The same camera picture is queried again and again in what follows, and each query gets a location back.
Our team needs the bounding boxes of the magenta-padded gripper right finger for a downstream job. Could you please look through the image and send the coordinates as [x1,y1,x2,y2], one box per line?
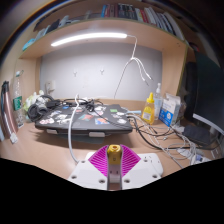
[120,145,165,192]

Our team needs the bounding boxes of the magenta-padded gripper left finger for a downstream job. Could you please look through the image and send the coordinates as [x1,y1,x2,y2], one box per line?
[67,145,110,192]

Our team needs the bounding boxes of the yellow charger block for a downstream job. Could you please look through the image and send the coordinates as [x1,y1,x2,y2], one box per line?
[106,143,123,165]

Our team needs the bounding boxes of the white power strip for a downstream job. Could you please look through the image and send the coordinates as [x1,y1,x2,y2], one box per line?
[75,151,165,188]

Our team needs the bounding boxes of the grey laptop stand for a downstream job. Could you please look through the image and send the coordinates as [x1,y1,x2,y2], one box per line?
[46,128,107,145]

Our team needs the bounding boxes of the black sticker-covered laptop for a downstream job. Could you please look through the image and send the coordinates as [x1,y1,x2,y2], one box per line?
[34,103,134,136]

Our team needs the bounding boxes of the yellow squeeze bottle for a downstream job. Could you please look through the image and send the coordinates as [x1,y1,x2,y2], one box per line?
[141,92,156,125]

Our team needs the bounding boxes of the white keyboard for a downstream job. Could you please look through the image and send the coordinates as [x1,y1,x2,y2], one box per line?
[189,152,213,166]

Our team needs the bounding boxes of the blue and white box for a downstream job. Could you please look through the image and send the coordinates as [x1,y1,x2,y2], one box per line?
[158,93,182,128]

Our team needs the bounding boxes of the clear pump bottle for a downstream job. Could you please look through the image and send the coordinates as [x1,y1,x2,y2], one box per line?
[153,82,164,120]

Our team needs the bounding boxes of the black headphones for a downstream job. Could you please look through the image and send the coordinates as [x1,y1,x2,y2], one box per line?
[27,94,56,123]

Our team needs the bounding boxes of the crumpled white plastic bag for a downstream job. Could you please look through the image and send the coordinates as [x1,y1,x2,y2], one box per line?
[23,89,45,113]

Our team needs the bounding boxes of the maroon striped tube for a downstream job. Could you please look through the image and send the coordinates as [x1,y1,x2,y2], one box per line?
[0,80,20,145]

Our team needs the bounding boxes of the clear green-labelled plastic bottle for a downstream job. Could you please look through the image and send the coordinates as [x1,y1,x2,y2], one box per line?
[13,69,26,129]

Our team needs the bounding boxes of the black computer monitor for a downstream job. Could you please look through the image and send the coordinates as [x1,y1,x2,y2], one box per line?
[194,49,224,135]

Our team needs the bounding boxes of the white LED light bar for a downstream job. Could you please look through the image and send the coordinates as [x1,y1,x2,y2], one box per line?
[50,32,129,48]

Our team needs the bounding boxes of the row of books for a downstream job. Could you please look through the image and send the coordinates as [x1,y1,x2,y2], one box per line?
[22,2,185,52]

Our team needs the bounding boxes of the tangled white cable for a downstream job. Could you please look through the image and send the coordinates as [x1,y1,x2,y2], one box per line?
[125,112,203,168]

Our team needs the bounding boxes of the tangled black cable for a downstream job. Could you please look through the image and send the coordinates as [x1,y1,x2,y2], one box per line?
[132,115,189,148]

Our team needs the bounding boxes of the white power strip cable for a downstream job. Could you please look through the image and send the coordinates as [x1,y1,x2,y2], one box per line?
[67,93,84,164]

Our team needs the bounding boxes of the white wall socket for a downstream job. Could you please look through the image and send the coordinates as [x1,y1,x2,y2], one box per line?
[44,79,57,96]

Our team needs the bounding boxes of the hanging white multi-head cable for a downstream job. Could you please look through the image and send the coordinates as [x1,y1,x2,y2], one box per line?
[113,34,154,100]

